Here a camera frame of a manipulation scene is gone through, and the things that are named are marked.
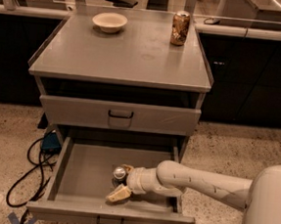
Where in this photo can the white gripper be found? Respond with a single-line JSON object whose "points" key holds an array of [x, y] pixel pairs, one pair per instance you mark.
{"points": [[135, 180]]}

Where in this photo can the silver blue redbull can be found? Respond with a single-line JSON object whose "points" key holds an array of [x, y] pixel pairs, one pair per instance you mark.
{"points": [[120, 175]]}

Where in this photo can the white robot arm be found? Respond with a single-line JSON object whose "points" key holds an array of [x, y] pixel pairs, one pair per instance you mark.
{"points": [[259, 199]]}

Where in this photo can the open grey middle drawer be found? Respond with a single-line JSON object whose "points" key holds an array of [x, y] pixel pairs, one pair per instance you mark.
{"points": [[84, 177]]}

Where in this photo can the closed grey upper drawer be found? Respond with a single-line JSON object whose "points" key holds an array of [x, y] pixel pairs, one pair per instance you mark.
{"points": [[121, 116]]}

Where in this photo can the grey drawer cabinet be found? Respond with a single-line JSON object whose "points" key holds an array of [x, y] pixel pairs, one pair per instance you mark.
{"points": [[137, 65]]}

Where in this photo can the gold soda can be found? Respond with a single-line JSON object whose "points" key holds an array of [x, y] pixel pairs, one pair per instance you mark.
{"points": [[180, 28]]}

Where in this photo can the blue power box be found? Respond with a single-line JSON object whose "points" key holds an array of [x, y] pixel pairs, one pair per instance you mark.
{"points": [[51, 144]]}

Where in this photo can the blue floor tape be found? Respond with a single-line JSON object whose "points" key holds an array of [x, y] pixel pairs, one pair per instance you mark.
{"points": [[14, 219]]}

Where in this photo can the white paper bowl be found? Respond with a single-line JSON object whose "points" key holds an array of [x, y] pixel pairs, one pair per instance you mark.
{"points": [[110, 22]]}

